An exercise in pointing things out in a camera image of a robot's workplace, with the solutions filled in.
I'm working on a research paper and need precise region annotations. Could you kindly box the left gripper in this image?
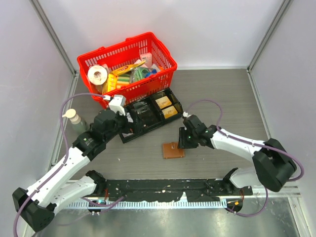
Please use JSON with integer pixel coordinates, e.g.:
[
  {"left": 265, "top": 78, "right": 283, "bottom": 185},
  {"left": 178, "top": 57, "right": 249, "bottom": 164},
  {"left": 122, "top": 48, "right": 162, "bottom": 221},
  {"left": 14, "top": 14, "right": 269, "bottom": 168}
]
[{"left": 104, "top": 109, "right": 145, "bottom": 142}]

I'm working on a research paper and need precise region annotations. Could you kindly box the brown leather card holder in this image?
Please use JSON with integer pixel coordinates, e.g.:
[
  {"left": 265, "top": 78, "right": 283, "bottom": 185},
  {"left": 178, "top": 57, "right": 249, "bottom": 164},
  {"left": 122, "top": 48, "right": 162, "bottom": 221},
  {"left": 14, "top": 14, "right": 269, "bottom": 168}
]
[{"left": 162, "top": 142, "right": 185, "bottom": 159}]

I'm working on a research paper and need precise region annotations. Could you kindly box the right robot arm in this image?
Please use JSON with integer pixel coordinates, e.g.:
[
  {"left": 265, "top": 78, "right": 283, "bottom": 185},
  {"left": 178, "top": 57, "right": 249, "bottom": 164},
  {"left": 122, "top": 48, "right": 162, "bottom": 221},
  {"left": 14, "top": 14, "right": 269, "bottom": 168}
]
[{"left": 178, "top": 113, "right": 297, "bottom": 195}]

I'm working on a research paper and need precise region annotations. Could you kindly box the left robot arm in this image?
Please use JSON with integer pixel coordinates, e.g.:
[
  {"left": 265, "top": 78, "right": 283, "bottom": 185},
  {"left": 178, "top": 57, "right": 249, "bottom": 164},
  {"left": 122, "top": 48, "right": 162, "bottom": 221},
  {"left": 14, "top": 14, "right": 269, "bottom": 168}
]
[{"left": 12, "top": 109, "right": 133, "bottom": 232}]

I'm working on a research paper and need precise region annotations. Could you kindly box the gold card lower slot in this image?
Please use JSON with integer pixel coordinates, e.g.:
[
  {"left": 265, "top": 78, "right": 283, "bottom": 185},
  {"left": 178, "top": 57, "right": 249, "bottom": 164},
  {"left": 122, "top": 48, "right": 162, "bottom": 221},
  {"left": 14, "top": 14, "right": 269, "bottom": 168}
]
[{"left": 162, "top": 106, "right": 178, "bottom": 119}]

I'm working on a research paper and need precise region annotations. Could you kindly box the gold card slot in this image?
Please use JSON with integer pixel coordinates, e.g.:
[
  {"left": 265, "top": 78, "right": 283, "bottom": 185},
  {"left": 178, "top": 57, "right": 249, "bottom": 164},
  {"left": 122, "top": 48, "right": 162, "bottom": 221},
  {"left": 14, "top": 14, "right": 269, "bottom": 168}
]
[
  {"left": 155, "top": 96, "right": 172, "bottom": 109},
  {"left": 162, "top": 106, "right": 178, "bottom": 119}
]

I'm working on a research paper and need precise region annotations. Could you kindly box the black card organizer tray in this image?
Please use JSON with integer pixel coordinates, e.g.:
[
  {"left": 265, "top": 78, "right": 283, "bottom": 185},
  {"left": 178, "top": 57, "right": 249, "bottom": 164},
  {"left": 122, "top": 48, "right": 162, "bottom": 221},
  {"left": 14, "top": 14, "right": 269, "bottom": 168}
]
[{"left": 119, "top": 87, "right": 183, "bottom": 144}]

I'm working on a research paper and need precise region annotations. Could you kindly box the gold card upper slot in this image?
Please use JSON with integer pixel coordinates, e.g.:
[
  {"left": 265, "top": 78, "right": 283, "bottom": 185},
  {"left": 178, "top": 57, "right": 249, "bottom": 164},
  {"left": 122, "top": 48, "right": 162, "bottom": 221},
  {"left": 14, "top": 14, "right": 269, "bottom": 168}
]
[{"left": 155, "top": 96, "right": 172, "bottom": 109}]

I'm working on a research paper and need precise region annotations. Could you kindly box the green soap pump bottle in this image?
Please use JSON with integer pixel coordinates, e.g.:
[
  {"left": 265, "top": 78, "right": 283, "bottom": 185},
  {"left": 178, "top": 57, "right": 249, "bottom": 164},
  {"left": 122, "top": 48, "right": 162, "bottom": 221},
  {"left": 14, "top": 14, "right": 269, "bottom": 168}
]
[{"left": 62, "top": 109, "right": 89, "bottom": 134}]

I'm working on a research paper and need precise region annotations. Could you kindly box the yellow snack package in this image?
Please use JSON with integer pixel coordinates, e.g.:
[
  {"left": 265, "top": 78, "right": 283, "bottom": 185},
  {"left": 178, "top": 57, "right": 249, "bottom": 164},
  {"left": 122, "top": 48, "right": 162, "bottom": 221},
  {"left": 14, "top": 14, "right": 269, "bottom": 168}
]
[{"left": 102, "top": 59, "right": 145, "bottom": 94}]

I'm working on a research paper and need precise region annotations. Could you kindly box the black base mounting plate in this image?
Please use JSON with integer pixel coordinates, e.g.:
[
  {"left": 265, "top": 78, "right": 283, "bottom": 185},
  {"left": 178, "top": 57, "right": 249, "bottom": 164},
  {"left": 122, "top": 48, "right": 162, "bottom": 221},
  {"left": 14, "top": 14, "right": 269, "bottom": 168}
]
[{"left": 96, "top": 179, "right": 253, "bottom": 202}]

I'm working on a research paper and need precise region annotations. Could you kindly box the green package in basket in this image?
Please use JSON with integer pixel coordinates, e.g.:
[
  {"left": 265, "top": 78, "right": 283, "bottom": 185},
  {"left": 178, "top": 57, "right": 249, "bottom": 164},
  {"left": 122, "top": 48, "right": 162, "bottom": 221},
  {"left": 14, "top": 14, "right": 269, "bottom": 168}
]
[{"left": 130, "top": 67, "right": 150, "bottom": 83}]

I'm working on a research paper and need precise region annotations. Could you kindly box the red plastic shopping basket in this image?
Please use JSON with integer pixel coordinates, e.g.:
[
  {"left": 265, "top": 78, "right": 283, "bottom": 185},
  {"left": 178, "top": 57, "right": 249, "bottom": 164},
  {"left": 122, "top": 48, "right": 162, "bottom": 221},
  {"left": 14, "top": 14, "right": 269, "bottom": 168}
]
[{"left": 77, "top": 32, "right": 177, "bottom": 104}]

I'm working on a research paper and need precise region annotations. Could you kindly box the pink box in basket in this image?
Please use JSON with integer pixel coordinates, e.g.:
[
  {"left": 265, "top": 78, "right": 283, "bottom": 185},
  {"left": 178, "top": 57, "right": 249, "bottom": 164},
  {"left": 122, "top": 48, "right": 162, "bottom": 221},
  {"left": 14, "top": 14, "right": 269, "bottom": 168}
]
[{"left": 140, "top": 52, "right": 153, "bottom": 68}]

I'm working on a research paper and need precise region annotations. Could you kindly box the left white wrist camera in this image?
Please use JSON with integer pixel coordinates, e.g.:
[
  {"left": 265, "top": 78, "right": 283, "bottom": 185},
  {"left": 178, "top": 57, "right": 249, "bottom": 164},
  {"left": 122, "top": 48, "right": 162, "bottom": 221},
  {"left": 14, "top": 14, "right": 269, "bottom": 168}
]
[{"left": 103, "top": 95, "right": 126, "bottom": 116}]

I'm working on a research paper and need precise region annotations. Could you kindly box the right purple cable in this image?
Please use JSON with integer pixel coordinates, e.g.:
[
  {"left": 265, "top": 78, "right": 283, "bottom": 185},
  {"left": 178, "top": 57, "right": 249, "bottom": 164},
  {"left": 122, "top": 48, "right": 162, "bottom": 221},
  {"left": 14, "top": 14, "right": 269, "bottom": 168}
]
[{"left": 184, "top": 99, "right": 305, "bottom": 217}]

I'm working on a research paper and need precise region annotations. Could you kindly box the purple cable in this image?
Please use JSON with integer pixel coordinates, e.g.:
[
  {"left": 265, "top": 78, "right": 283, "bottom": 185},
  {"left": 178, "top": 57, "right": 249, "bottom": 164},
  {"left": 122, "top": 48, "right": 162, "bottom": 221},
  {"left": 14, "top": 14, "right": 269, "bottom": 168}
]
[
  {"left": 184, "top": 99, "right": 305, "bottom": 217},
  {"left": 12, "top": 92, "right": 124, "bottom": 237}
]

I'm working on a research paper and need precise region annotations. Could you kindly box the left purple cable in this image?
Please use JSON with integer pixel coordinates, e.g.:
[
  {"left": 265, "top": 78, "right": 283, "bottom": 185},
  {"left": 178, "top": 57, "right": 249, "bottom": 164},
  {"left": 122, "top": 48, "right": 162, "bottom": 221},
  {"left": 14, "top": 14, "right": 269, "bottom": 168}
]
[{"left": 12, "top": 92, "right": 124, "bottom": 237}]

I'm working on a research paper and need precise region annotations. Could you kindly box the white slotted cable duct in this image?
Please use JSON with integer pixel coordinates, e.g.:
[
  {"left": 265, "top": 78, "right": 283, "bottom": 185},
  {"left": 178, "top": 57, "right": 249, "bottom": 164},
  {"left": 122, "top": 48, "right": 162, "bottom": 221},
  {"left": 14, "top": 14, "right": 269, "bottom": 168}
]
[{"left": 65, "top": 199, "right": 227, "bottom": 210}]

